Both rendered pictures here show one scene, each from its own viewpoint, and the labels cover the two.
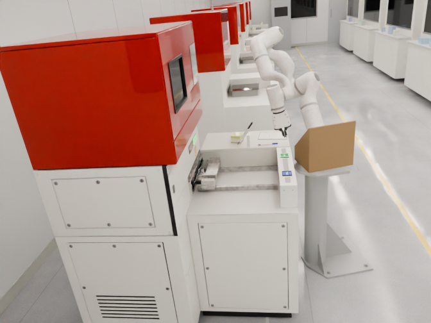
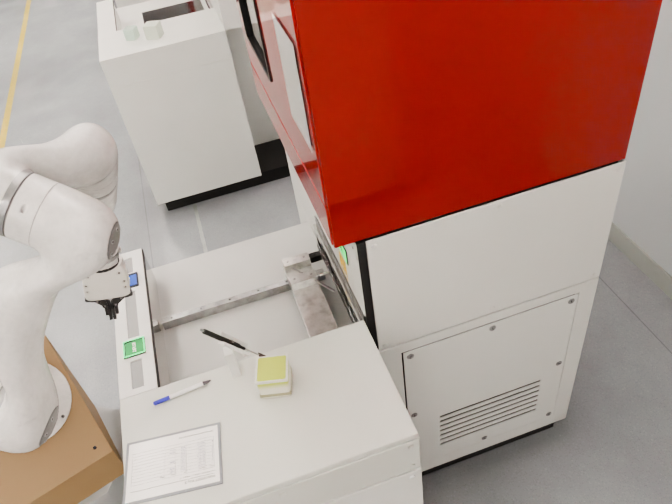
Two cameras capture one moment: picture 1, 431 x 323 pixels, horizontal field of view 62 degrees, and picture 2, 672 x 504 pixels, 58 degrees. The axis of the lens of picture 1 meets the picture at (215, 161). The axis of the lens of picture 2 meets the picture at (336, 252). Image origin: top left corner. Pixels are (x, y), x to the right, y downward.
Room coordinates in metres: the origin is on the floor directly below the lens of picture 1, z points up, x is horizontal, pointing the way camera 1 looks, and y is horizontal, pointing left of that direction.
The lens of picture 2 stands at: (3.30, -0.30, 2.14)
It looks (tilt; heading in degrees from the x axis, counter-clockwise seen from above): 42 degrees down; 159
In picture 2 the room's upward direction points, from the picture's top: 10 degrees counter-clockwise
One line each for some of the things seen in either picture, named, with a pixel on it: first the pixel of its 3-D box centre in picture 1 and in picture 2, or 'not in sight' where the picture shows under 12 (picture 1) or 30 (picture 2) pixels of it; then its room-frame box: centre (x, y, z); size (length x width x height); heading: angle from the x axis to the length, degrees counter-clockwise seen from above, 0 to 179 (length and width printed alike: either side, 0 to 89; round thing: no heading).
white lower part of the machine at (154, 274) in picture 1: (149, 250); (430, 312); (2.02, 0.51, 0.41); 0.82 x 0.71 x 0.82; 171
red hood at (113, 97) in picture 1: (120, 88); (411, 17); (2.01, 0.48, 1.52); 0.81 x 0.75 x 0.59; 171
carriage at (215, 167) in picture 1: (211, 174); (312, 304); (2.15, 0.03, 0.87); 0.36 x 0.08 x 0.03; 171
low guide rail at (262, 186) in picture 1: (236, 187); (245, 298); (1.99, -0.12, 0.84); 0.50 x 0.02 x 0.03; 81
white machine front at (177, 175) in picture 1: (186, 167); (319, 209); (1.96, 0.17, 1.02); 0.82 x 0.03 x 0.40; 171
